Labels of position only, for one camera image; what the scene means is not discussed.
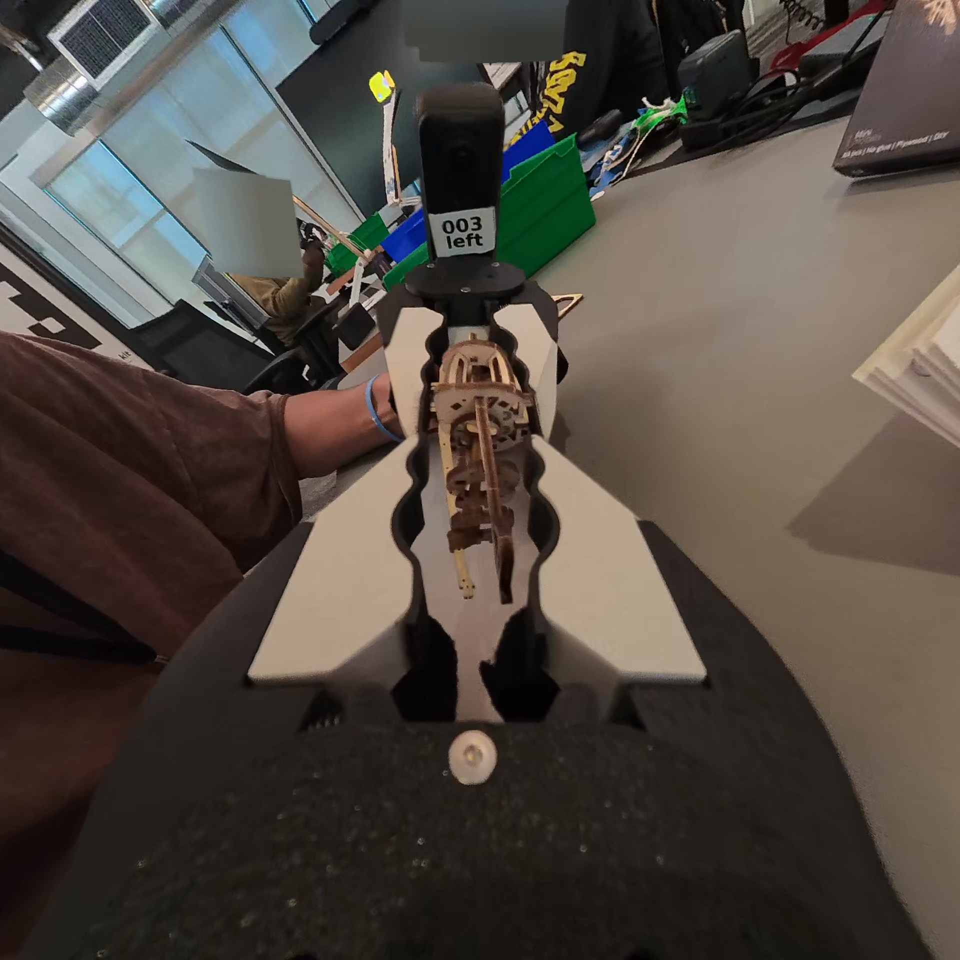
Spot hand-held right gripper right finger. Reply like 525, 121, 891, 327
479, 436, 711, 722

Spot black monitor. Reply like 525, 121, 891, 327
274, 23, 421, 221

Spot blue wristband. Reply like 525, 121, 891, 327
363, 374, 403, 444

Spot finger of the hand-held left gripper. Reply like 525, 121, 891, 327
495, 302, 565, 445
383, 304, 445, 442

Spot white vent grille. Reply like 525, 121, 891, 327
47, 0, 163, 82

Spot large green plastic bin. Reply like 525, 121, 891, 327
383, 132, 599, 293

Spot black cables pile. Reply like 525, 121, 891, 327
758, 0, 894, 151

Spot framed printed marker sign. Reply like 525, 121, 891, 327
0, 246, 139, 368

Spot green and white cords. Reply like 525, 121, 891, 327
633, 94, 689, 130

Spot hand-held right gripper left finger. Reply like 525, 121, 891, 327
248, 433, 461, 722

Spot blue plastic bin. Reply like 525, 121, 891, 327
419, 119, 560, 226
383, 206, 430, 261

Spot silver ventilation duct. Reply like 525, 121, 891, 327
23, 0, 226, 136

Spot black lanyard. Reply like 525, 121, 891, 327
0, 551, 160, 666

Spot wooden model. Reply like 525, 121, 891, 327
427, 330, 539, 607

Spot black office chair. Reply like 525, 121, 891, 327
131, 298, 335, 394

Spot black kit box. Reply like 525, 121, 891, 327
832, 0, 960, 180

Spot instruction booklet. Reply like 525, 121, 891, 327
851, 263, 960, 453

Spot small green plastic bin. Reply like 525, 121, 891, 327
322, 212, 392, 272

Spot person's left forearm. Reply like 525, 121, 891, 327
281, 375, 399, 479

